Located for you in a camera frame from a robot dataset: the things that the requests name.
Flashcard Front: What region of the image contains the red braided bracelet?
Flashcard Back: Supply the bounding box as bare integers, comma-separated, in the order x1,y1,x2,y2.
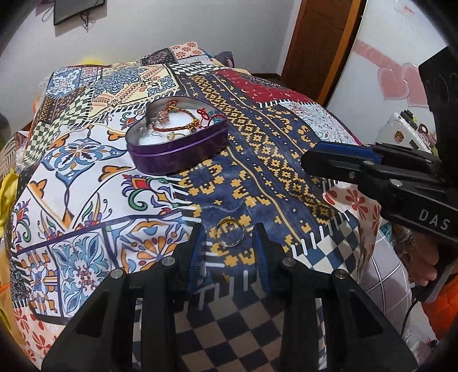
153,112,202,132

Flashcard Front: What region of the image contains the person's right forearm orange sleeve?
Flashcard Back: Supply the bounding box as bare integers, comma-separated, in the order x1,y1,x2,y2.
421,274,458,341

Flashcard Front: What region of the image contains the person's right hand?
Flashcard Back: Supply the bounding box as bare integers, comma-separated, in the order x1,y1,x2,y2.
406,229,441,287

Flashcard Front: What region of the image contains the wooden wardrobe with white door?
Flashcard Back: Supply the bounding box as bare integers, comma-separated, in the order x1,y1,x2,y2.
324,0,458,151

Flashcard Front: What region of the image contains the colourful patchwork blanket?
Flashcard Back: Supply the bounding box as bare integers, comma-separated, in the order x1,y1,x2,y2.
5,41,382,372

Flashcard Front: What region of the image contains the yellow pillow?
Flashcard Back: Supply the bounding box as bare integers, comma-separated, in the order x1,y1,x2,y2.
76,54,108,67

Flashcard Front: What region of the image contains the white quilted sheet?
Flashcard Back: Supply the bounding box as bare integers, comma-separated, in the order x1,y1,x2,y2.
357,218,430,344

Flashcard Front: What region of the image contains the pink bead bracelet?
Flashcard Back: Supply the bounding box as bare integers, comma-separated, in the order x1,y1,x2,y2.
156,101,180,123

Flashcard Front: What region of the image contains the silver bangle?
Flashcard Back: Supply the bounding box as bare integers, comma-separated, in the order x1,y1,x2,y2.
214,218,246,248

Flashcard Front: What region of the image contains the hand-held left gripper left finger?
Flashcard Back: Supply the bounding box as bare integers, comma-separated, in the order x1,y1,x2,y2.
41,222,205,372

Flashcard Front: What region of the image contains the yellow cartoon blanket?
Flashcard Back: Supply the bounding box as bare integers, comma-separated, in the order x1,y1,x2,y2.
0,167,19,231

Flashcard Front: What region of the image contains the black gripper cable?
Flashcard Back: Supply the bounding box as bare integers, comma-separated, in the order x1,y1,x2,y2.
400,296,420,339

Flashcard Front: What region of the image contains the brown wooden door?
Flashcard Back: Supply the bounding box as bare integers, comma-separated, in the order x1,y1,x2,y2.
281,0,366,105

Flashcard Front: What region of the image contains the pink banner sticker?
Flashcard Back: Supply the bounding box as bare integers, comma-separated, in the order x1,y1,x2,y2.
354,39,386,69

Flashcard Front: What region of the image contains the large pink heart sticker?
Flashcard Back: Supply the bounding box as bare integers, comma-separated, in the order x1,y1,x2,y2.
377,62,431,108

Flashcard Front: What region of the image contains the dark blue bag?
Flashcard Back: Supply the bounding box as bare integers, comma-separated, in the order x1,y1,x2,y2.
214,52,235,69

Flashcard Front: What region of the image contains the white suitcase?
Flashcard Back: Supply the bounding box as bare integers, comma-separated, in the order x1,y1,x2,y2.
378,110,436,151

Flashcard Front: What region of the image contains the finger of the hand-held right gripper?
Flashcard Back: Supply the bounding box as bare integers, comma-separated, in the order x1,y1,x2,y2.
301,147,370,184
315,141,386,164

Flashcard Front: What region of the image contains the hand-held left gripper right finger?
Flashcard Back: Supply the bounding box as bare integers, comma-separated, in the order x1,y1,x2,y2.
251,223,412,372

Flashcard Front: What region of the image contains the red string bracelet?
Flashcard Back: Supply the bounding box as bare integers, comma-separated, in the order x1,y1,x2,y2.
195,106,225,126

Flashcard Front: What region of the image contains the small black wall monitor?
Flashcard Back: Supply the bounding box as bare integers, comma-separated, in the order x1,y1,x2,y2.
53,0,107,27

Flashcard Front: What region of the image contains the purple heart-shaped tin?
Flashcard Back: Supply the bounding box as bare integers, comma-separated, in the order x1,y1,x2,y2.
126,97,230,176

